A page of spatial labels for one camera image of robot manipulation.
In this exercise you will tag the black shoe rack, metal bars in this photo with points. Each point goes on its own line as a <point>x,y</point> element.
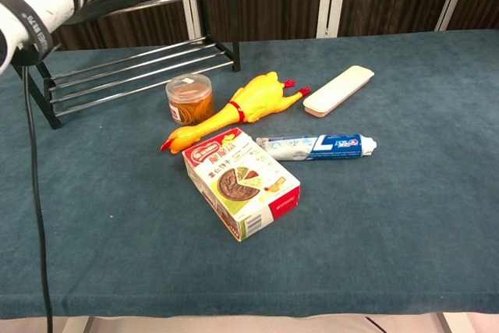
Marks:
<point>136,71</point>

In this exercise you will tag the yellow rubber chicken toy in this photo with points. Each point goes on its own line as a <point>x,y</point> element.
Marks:
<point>257,101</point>

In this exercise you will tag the clear jar of rubber bands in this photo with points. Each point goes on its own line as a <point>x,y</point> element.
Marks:
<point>190,99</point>

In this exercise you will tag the blue white toothpaste tube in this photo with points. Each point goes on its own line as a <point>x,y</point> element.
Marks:
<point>312,147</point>

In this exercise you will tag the white red biscuit box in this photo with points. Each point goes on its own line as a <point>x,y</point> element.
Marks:
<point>241,185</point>

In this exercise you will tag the cream rectangular lidded case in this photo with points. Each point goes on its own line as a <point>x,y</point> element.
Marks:
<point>337,91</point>

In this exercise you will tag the metal table leg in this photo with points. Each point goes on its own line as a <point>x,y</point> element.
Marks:
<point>450,323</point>
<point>78,326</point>

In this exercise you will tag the blue table cloth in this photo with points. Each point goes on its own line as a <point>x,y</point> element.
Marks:
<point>390,231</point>

